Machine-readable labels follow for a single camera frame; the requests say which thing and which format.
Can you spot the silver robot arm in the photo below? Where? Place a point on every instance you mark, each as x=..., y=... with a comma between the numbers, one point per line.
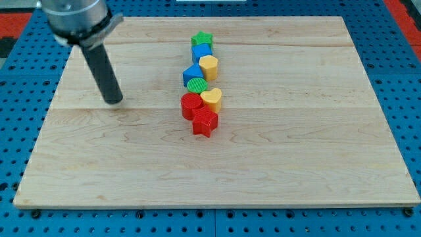
x=85, y=23

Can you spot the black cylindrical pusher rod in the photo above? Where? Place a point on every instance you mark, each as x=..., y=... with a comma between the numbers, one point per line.
x=103, y=73

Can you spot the red cylinder block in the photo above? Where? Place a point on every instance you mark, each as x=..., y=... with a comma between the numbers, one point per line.
x=189, y=102

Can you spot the yellow heart block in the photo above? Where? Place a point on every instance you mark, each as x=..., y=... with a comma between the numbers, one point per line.
x=213, y=99

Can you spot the blue cube block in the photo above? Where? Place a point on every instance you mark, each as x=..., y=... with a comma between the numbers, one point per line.
x=199, y=51

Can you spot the green star block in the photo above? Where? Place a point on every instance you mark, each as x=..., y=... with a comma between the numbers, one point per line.
x=201, y=38

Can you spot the yellow hexagon block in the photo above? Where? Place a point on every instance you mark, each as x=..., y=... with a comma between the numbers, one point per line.
x=209, y=67

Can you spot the blue triangle block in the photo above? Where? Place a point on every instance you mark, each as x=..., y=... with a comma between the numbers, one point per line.
x=194, y=71

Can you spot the wooden board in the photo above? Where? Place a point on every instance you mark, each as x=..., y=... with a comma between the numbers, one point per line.
x=300, y=125

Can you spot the red star block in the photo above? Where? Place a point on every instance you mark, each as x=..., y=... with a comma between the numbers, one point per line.
x=204, y=121

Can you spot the green cylinder block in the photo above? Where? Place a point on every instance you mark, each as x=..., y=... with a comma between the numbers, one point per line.
x=197, y=85

